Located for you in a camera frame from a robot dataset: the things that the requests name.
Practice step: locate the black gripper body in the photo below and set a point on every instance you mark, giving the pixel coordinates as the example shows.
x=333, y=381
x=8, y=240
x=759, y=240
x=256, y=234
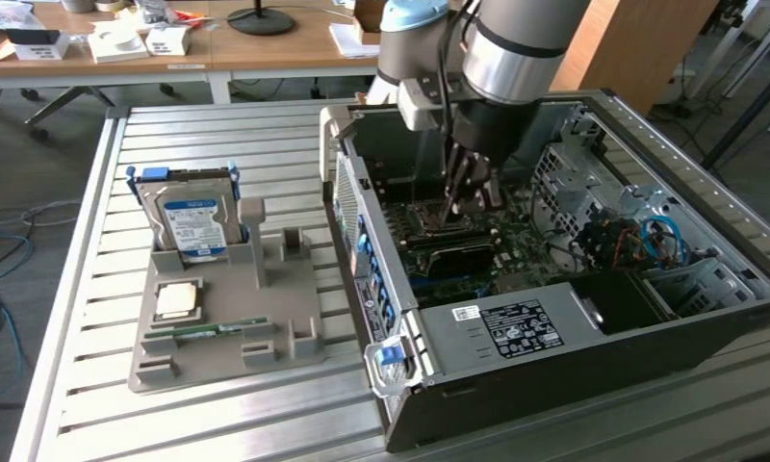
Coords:
x=495, y=125

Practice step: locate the black NVIDIA graphics card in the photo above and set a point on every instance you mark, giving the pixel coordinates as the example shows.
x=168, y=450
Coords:
x=456, y=262

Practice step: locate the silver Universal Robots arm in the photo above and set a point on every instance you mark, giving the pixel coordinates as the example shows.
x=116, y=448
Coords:
x=513, y=72

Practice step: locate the CPU socket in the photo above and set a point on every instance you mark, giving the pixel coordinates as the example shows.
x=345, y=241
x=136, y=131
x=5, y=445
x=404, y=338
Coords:
x=431, y=219

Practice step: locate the silver metal drive cage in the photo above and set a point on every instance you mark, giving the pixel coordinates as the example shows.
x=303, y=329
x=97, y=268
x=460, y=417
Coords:
x=571, y=192

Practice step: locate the green motherboard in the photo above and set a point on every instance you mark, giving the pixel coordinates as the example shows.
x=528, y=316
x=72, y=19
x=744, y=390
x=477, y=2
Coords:
x=533, y=250

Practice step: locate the white paper stack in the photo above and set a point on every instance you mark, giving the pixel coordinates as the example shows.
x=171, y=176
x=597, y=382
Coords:
x=353, y=43

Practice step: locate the wooden cabinet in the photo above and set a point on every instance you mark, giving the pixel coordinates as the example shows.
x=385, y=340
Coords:
x=648, y=48

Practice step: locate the brown cardboard box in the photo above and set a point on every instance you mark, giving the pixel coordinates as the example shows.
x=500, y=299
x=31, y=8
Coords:
x=365, y=17

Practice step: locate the grey power supply unit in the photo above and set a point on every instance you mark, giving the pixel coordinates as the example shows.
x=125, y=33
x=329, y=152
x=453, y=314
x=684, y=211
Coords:
x=475, y=341

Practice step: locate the blue case latch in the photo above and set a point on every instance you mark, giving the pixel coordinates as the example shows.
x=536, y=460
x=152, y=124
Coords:
x=387, y=358

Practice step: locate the black open PC case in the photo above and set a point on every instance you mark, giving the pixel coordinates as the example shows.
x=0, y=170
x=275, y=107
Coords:
x=552, y=385

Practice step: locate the black round lamp base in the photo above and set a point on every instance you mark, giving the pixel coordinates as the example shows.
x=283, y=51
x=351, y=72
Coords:
x=260, y=24

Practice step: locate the hard disk in blue caddy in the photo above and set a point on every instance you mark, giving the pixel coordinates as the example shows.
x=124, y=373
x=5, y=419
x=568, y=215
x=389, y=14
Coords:
x=192, y=226

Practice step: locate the grey parts rack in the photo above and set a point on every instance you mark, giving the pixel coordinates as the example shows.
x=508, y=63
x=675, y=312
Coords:
x=231, y=298

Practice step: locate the loose green RAM stick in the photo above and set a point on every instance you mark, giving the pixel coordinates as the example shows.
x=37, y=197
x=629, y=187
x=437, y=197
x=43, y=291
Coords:
x=212, y=329

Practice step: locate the silver CPU chip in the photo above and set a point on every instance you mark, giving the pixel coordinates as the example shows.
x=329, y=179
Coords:
x=176, y=300

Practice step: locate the orange red small object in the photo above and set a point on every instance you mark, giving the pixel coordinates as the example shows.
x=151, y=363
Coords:
x=189, y=18

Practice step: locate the small white box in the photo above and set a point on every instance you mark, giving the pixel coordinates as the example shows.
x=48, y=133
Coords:
x=167, y=43

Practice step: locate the white box with roll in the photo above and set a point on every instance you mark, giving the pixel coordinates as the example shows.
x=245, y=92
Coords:
x=119, y=48

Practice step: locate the black desk leg with caster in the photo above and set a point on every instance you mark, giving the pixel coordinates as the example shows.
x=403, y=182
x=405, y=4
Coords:
x=71, y=103

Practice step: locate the grey cup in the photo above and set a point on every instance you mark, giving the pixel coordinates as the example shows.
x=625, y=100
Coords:
x=79, y=6

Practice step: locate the white box with black lid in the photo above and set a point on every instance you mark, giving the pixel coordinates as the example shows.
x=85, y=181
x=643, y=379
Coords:
x=39, y=50

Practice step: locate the clear plastic bag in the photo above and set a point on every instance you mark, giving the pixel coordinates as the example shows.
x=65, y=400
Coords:
x=7, y=14

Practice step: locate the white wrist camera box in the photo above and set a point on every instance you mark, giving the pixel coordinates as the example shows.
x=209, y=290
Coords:
x=420, y=106

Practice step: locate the dark metal frame post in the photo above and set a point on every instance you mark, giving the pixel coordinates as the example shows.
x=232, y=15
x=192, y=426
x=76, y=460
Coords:
x=745, y=122

